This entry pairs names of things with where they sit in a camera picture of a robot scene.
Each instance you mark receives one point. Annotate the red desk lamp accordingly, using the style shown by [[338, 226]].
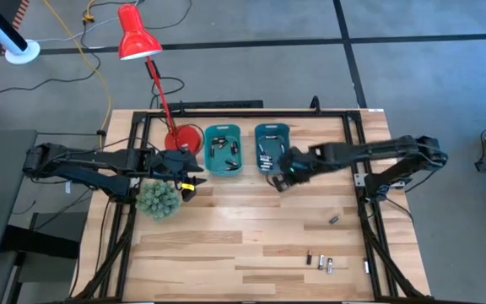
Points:
[[135, 38]]

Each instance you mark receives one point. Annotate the black aluminium table frame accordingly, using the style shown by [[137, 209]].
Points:
[[289, 114]]

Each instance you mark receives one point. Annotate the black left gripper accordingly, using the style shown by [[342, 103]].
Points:
[[169, 164]]

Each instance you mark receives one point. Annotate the white floor stand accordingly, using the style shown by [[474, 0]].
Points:
[[23, 52]]

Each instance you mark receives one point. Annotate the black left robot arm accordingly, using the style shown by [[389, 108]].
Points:
[[78, 162]]

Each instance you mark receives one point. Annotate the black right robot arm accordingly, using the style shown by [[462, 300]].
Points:
[[374, 150]]

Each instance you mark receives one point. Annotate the potted artificial succulent plant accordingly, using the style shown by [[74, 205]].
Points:
[[158, 199]]

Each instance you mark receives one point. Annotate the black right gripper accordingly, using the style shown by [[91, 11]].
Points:
[[295, 164]]

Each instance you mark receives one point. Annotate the silver mounting plate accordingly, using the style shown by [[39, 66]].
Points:
[[361, 179]]

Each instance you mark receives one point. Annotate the black table clamp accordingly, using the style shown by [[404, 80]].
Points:
[[315, 105]]

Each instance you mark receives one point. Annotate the blue plastic bin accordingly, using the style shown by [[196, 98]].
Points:
[[268, 130]]

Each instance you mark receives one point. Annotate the green plastic bin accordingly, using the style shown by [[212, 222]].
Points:
[[222, 154]]

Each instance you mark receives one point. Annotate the black desk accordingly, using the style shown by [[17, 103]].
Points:
[[2, 211]]

